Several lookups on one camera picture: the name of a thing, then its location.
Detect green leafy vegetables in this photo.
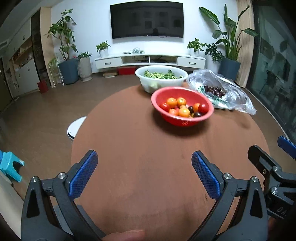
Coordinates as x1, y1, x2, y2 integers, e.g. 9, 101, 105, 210
144, 70, 183, 80

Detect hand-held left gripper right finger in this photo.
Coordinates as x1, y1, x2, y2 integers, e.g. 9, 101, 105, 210
187, 151, 269, 241

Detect small plant ribbed grey pot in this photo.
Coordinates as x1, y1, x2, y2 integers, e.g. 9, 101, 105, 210
77, 51, 93, 82

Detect glass sliding door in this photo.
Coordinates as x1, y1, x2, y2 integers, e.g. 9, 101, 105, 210
245, 2, 296, 142

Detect red flat box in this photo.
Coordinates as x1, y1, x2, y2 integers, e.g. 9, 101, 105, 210
117, 67, 136, 75

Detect tall leafy tree blue pot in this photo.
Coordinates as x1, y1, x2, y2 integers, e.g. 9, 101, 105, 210
44, 9, 80, 85

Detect broad-leaf plant blue pot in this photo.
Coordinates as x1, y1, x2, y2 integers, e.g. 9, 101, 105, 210
199, 3, 258, 82

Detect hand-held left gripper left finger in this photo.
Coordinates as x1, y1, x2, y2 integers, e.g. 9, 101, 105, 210
21, 149, 107, 241

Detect white wire plant stand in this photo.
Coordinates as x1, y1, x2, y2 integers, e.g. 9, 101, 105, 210
47, 57, 64, 88

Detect clear plastic bag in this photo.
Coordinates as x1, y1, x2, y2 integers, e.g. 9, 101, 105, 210
186, 69, 257, 115

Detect black wall television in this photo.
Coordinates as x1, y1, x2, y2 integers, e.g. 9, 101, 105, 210
110, 2, 184, 39

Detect red waste bin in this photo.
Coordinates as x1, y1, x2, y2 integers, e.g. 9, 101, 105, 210
37, 79, 49, 93

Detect beige curtain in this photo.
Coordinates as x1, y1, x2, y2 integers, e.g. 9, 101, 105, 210
235, 0, 256, 88

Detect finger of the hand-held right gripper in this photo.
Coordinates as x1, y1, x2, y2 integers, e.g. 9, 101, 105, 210
247, 145, 296, 188
277, 136, 296, 160

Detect pile of dark cherries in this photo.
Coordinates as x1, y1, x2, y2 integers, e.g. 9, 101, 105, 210
203, 85, 226, 97

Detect teal plastic stool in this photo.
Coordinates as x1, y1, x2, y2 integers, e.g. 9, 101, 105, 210
0, 149, 25, 183

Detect white plastic basin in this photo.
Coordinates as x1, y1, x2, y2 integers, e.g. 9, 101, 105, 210
135, 65, 189, 93

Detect person's left hand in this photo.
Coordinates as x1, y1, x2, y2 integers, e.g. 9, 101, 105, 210
104, 229, 146, 241

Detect tangle of cables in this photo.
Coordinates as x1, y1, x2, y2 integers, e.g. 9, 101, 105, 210
123, 48, 145, 55

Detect red plastic basin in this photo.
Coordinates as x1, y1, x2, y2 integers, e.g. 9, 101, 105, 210
151, 86, 214, 127

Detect bushy plant tall white pot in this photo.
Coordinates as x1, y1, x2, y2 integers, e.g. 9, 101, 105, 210
201, 43, 224, 72

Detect white round stool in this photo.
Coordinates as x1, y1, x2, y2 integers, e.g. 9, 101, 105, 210
67, 116, 87, 141

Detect white television cabinet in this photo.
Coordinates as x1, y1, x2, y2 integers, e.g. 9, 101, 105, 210
95, 54, 207, 70

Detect small plant white pot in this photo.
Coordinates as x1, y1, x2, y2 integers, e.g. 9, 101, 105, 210
96, 40, 111, 58
187, 38, 202, 57

